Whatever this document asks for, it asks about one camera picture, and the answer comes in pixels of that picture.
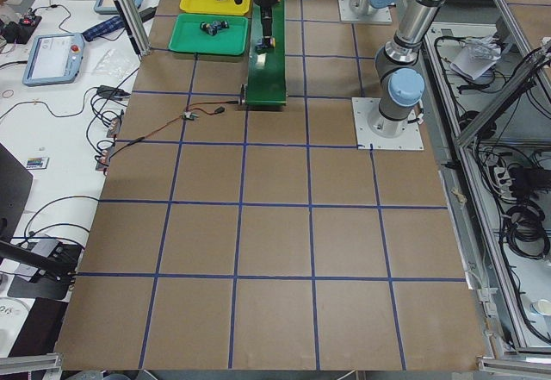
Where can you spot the green conveyor belt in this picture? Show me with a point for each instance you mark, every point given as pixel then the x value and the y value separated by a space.
pixel 266 82

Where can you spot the black power adapter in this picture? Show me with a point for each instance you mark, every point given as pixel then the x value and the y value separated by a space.
pixel 105 91

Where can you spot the green push button switch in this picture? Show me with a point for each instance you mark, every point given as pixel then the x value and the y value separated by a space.
pixel 207 28

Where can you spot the small circuit board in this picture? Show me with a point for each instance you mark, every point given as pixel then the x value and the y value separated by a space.
pixel 189 116

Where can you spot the green tray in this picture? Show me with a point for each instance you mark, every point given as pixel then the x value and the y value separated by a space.
pixel 187 37

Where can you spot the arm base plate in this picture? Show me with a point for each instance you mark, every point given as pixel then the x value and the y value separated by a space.
pixel 375 132
pixel 361 11

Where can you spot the folded blue umbrella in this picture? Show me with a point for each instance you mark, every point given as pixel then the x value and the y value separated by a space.
pixel 103 28

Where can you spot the yellow tray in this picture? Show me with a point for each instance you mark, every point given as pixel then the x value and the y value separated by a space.
pixel 215 7

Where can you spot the near teach pendant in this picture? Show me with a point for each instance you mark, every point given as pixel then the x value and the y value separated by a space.
pixel 54 59

